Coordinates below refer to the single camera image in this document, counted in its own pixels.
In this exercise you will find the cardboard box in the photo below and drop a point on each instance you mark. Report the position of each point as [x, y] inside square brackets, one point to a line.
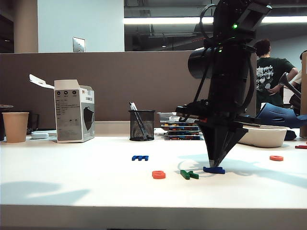
[304, 95]

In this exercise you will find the dark blue letter M magnet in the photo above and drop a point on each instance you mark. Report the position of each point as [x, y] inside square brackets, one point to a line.
[140, 157]

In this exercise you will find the dark drinking glass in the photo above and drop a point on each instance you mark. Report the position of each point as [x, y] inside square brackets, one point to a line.
[33, 121]

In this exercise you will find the person in dark green shirt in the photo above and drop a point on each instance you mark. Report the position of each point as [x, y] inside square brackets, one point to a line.
[271, 72]

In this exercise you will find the black mesh pen holder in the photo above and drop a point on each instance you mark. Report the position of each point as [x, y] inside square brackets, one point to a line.
[142, 130]

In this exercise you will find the grey funnel shaped tool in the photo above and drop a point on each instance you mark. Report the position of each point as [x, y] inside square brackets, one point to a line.
[290, 86]

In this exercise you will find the brown paper cup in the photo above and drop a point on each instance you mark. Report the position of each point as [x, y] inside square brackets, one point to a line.
[15, 128]

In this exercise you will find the grey face mask box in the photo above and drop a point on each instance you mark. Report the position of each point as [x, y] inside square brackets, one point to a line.
[68, 115]

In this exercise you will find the stacked magnet letter boxes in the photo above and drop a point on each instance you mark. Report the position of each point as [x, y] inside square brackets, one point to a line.
[164, 117]

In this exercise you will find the person in beige shirt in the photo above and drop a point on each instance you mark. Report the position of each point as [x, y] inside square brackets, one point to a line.
[296, 80]

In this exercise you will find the small white device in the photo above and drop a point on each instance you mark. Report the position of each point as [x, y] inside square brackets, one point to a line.
[39, 135]

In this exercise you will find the red letter magnet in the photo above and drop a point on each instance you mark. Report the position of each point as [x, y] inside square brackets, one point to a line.
[301, 146]

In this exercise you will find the blue foam clog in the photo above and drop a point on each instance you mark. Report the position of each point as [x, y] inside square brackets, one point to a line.
[250, 117]
[275, 115]

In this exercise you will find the metal wall switch plate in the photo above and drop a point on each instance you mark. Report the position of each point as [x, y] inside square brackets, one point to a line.
[79, 45]

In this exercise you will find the green letter K magnet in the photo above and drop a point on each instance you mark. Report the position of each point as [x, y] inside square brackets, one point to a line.
[185, 173]

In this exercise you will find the letter magnet pack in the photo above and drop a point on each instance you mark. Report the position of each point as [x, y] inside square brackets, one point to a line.
[183, 137]
[180, 128]
[183, 133]
[177, 124]

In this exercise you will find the long ceiling light strip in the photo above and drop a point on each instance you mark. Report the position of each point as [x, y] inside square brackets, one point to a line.
[156, 20]

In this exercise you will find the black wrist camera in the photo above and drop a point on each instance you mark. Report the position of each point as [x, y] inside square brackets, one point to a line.
[192, 107]

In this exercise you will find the dark blue letter Y magnet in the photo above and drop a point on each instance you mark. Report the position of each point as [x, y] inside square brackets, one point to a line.
[216, 170]

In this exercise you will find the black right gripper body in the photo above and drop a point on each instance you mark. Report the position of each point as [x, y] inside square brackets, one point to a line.
[227, 91]

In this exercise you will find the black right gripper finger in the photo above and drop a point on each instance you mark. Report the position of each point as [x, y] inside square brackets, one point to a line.
[212, 139]
[233, 139]

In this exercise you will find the white oval paper bowl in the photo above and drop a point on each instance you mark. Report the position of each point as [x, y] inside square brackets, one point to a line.
[268, 137]

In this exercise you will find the orange letter O magnet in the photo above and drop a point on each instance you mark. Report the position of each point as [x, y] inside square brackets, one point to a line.
[272, 158]
[154, 175]

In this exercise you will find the black and white pen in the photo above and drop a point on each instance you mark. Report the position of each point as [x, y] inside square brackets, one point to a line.
[132, 106]

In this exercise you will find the brown desk partition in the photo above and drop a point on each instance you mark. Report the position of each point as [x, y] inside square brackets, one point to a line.
[120, 79]

